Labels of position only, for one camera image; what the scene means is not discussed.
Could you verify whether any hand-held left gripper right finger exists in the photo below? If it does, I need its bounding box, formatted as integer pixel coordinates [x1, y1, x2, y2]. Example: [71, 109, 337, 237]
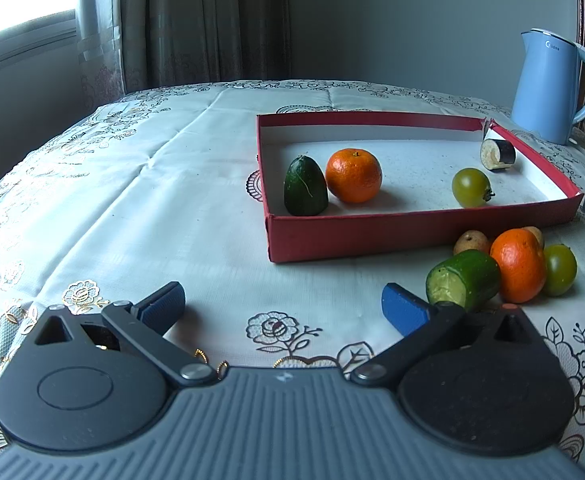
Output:
[351, 282, 546, 388]

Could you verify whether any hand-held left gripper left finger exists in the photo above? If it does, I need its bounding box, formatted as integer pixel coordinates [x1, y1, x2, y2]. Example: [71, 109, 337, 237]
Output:
[33, 281, 219, 388]

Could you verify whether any small brown round fruit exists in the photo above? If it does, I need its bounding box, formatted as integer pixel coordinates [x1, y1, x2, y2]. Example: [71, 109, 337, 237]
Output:
[453, 230, 492, 257]
[521, 226, 545, 251]

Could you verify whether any green tomato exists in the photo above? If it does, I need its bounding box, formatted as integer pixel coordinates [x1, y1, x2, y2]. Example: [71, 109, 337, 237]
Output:
[541, 244, 578, 297]
[451, 168, 496, 209]

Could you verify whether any cut green cucumber segment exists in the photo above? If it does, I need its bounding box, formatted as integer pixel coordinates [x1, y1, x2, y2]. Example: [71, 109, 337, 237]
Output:
[426, 250, 502, 311]

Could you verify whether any dark eggplant piece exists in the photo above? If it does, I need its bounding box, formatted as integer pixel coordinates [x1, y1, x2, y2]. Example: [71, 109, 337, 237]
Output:
[480, 137, 517, 172]

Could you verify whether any red cardboard box tray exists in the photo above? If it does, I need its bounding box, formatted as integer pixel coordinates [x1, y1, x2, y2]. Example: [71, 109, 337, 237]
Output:
[256, 111, 584, 263]

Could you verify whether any large orange mandarin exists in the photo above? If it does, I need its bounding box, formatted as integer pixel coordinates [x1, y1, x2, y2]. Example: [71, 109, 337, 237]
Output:
[325, 148, 383, 204]

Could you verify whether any green cucumber end piece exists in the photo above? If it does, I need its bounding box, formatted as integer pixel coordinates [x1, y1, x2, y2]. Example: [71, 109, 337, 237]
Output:
[283, 155, 330, 217]

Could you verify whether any embroidered white tablecloth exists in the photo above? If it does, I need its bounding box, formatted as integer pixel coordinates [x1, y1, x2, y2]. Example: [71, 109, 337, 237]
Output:
[0, 79, 585, 466]

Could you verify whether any light blue electric kettle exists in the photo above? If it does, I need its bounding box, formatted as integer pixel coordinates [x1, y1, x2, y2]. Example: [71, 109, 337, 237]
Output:
[510, 28, 585, 146]

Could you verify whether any sheer white curtain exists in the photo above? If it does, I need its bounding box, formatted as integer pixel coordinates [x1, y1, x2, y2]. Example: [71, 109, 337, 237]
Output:
[75, 0, 123, 111]

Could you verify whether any brown patterned curtain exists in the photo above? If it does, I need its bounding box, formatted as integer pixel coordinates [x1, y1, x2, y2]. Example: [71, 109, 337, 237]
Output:
[120, 0, 290, 95]

